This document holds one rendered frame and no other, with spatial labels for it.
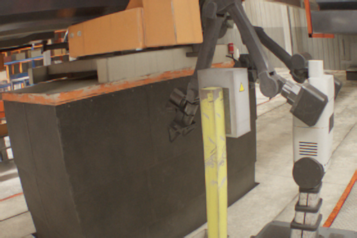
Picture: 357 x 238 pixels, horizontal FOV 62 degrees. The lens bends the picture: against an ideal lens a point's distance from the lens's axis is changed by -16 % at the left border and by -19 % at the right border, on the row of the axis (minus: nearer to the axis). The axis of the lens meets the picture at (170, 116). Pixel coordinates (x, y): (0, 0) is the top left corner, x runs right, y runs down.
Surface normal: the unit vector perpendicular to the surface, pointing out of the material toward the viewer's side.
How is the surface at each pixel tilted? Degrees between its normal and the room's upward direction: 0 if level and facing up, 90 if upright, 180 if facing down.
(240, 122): 90
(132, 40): 90
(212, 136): 90
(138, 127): 90
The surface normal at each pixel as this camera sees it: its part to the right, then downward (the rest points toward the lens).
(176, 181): 0.73, 0.07
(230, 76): -0.68, 0.22
